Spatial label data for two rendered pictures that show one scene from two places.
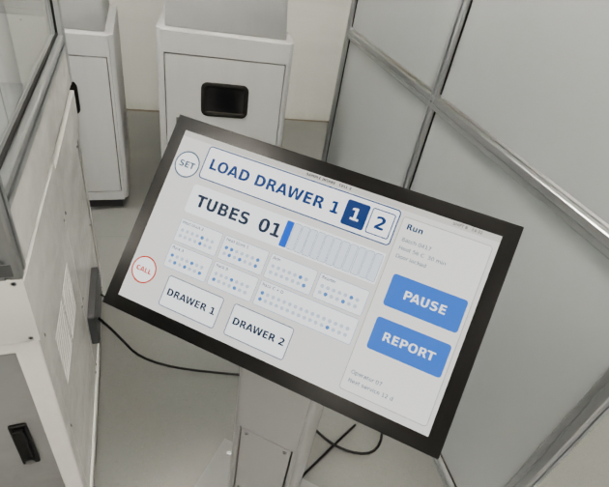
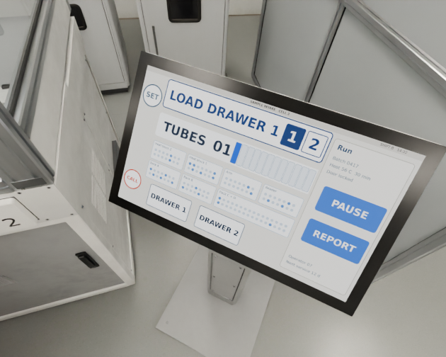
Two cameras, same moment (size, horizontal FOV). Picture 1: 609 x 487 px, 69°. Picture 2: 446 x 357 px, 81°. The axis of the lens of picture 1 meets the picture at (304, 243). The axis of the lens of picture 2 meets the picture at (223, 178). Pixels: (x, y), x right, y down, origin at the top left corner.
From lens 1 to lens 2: 0.20 m
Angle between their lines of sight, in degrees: 18
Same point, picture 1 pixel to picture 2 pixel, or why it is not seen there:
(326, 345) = (269, 236)
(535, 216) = (424, 98)
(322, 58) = not seen: outside the picture
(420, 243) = (349, 161)
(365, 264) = (301, 178)
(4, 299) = (46, 196)
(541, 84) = not seen: outside the picture
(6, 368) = (63, 229)
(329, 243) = (270, 161)
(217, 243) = (183, 161)
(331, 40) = not seen: outside the picture
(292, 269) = (241, 180)
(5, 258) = (37, 173)
